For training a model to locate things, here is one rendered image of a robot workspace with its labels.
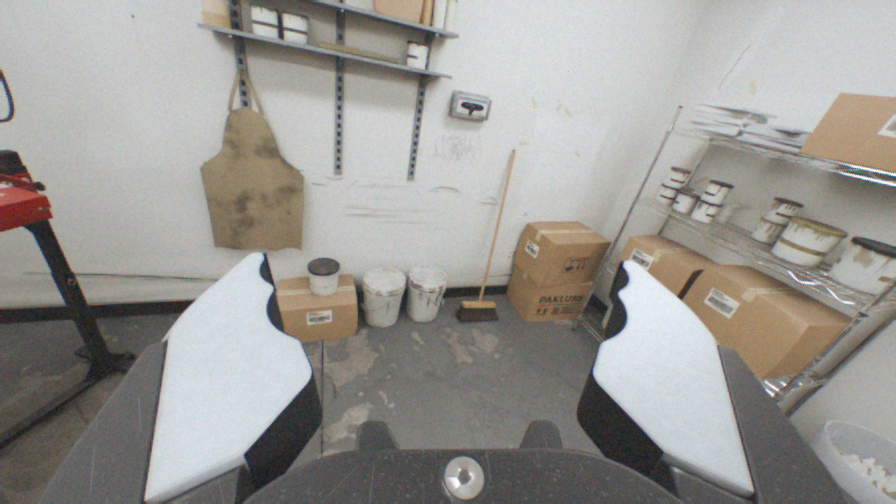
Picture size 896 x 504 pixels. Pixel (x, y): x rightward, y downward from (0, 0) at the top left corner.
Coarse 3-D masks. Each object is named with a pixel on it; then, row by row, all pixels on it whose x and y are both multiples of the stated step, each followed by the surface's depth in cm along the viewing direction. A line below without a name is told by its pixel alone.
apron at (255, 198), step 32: (256, 96) 170; (224, 128) 173; (256, 128) 177; (224, 160) 179; (256, 160) 184; (224, 192) 186; (256, 192) 194; (288, 192) 200; (224, 224) 195; (256, 224) 203; (288, 224) 210
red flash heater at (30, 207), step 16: (0, 176) 121; (0, 192) 113; (16, 192) 115; (32, 192) 117; (0, 208) 106; (16, 208) 110; (32, 208) 114; (48, 208) 118; (0, 224) 108; (16, 224) 111
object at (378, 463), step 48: (384, 432) 6; (528, 432) 6; (288, 480) 5; (336, 480) 5; (384, 480) 5; (432, 480) 5; (480, 480) 5; (528, 480) 5; (576, 480) 5; (624, 480) 5
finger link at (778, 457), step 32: (736, 352) 8; (736, 384) 7; (736, 416) 6; (768, 416) 6; (768, 448) 6; (800, 448) 6; (672, 480) 5; (704, 480) 5; (768, 480) 5; (800, 480) 5; (832, 480) 5
